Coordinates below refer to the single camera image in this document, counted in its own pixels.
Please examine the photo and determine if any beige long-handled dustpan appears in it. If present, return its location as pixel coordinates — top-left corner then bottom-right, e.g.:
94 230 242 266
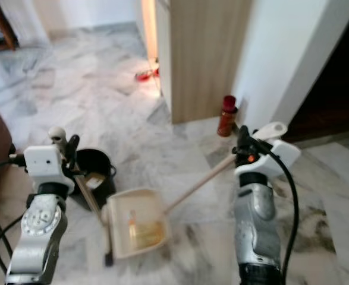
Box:
106 122 288 260

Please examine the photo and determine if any small red floor object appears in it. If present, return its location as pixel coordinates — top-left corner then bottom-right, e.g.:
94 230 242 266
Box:
136 66 161 82

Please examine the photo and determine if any red spray can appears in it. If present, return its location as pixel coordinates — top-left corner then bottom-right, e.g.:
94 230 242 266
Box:
217 95 238 138

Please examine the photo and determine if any black waste bin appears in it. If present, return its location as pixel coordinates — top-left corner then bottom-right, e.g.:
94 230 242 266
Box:
72 148 118 211

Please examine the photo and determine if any light wooden cabinet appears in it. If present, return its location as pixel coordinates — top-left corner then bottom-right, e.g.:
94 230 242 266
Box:
156 0 254 125

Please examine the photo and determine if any dark brown wooden panel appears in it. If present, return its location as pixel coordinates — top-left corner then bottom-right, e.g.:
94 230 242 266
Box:
281 0 349 144

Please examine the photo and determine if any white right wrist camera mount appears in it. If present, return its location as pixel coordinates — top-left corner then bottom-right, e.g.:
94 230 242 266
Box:
234 140 301 179

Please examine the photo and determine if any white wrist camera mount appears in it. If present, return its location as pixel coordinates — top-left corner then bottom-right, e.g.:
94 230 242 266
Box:
23 144 68 189
234 140 301 179

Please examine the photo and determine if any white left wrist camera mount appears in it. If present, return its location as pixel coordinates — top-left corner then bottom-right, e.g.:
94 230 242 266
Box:
23 144 68 189

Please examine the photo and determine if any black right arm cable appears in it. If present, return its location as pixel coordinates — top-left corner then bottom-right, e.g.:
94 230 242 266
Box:
251 138 300 281

